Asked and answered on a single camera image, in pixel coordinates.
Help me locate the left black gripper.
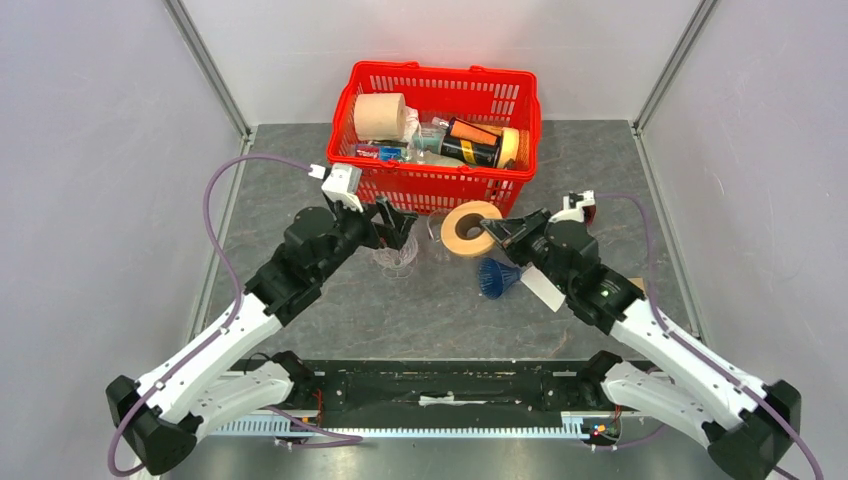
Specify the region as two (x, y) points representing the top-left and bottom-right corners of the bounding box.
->
(314, 194), (418, 283)

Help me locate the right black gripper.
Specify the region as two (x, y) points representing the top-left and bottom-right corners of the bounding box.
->
(482, 206), (573, 295)

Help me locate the round wooden dripper holder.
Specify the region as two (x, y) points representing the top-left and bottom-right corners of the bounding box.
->
(441, 201), (503, 258)

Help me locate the white paper coffee filter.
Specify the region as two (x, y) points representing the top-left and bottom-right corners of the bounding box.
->
(520, 266), (565, 312)

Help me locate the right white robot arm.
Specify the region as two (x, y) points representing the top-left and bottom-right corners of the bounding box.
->
(481, 209), (802, 479)

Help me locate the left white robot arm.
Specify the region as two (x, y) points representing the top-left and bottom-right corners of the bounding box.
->
(105, 197), (418, 477)

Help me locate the clear glass dripper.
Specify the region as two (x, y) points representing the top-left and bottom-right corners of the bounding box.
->
(372, 233), (419, 280)

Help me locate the brown paper coffee filter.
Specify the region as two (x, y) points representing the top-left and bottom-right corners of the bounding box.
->
(629, 277), (646, 292)

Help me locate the glass beaker carafe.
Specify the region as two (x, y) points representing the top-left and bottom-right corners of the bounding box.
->
(426, 209), (449, 262)

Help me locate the blue red small box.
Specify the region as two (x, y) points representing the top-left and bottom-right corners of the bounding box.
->
(354, 141), (410, 163)

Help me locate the dark red black cup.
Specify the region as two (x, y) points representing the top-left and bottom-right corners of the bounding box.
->
(582, 200), (597, 226)

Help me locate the clear plastic bottle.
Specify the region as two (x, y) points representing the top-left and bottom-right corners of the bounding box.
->
(410, 117), (448, 164)

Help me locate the black orange can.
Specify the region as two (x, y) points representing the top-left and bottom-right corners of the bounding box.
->
(438, 117), (501, 168)

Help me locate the beige paper towel roll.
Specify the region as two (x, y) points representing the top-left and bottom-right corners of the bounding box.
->
(353, 93), (406, 141)

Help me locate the red plastic shopping basket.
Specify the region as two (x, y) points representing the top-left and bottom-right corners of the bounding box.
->
(326, 61), (542, 214)

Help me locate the white slotted cable duct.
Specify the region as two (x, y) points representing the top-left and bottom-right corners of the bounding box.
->
(212, 414), (599, 441)

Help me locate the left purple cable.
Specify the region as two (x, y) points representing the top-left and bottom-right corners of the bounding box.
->
(107, 153), (364, 478)

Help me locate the left aluminium frame post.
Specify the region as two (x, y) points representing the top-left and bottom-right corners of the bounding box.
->
(162, 0), (253, 142)

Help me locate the aluminium frame post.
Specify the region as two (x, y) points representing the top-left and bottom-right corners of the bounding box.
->
(632, 0), (719, 136)
(162, 0), (253, 142)

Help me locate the right aluminium frame post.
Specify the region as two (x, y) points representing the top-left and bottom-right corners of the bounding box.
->
(632, 0), (719, 136)

